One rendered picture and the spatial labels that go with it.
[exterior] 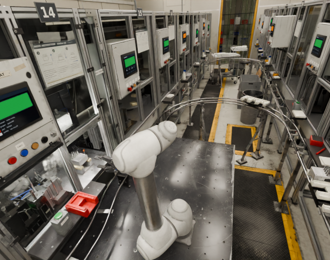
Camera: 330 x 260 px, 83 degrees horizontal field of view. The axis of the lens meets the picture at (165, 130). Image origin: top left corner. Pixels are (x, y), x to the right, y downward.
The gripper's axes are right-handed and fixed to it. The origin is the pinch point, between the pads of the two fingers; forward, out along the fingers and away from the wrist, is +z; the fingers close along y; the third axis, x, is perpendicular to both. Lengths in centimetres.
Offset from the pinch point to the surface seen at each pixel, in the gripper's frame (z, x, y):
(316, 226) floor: -192, -68, -101
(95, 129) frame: 19.4, -25.5, 12.2
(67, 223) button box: -10.9, 47.2, -3.9
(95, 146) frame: 23.6, -23.7, -6.0
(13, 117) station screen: -1, 41, 60
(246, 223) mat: -123, -50, -100
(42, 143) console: 2, 32, 40
